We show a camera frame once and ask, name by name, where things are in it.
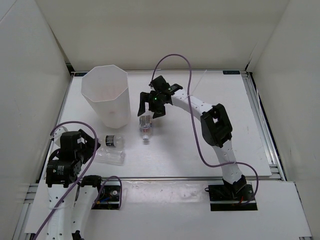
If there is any clear unlabelled plastic bottle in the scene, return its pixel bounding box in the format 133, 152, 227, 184
94, 147, 126, 166

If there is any white octagonal plastic bin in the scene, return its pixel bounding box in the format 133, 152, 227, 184
81, 65, 131, 129

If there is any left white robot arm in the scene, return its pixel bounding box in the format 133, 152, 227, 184
45, 127, 105, 240

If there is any black label plastic bottle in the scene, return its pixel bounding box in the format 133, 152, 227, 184
98, 134, 125, 148

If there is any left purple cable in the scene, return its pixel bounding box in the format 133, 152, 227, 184
32, 120, 123, 240

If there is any blue white label plastic bottle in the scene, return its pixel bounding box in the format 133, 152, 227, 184
139, 112, 153, 145

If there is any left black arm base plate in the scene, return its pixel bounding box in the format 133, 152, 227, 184
91, 176, 123, 210

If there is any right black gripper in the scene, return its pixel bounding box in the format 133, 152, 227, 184
138, 92, 166, 119

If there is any white cable tie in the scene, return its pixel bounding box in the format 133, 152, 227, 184
188, 69, 207, 96

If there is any purple cable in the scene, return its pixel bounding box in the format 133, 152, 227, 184
149, 53, 259, 205
32, 120, 123, 240

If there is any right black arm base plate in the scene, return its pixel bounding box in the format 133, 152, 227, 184
204, 183, 258, 212

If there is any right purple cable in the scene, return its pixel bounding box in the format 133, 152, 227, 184
149, 53, 259, 205

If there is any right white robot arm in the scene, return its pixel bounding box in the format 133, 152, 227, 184
137, 76, 247, 200

